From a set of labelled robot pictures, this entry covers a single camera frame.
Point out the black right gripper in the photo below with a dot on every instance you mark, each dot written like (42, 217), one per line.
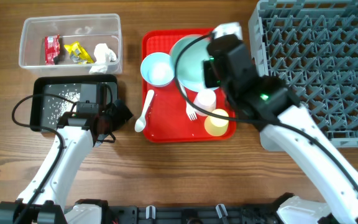
(209, 75)

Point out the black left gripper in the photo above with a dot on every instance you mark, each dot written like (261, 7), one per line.
(120, 118)

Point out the green bowl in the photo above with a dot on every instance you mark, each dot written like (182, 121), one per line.
(190, 67)

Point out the white tissue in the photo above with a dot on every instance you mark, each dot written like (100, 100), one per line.
(103, 54)

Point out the yellow snack wrapper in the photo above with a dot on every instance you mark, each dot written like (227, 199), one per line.
(78, 54)

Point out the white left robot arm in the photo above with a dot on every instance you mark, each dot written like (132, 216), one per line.
(77, 133)

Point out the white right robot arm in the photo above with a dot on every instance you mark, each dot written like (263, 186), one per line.
(284, 123)

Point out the clear plastic waste bin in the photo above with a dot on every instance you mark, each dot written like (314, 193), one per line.
(87, 29)

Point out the grey dishwasher rack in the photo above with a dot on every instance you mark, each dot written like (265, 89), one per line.
(313, 47)

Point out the white plastic cup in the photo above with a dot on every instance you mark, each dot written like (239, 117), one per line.
(206, 99)

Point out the white plastic spoon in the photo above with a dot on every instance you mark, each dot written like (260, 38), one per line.
(140, 123)

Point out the white plastic fork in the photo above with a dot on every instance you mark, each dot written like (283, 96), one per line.
(190, 111)

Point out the red serving tray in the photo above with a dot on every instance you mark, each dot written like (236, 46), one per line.
(166, 117)

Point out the yellow plastic cup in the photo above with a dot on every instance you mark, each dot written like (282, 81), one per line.
(215, 126)

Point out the light blue bowl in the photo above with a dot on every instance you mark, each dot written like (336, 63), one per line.
(157, 69)

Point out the black rectangular tray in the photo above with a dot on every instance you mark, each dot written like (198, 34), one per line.
(60, 93)

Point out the red snack wrapper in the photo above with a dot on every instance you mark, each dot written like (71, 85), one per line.
(52, 49)

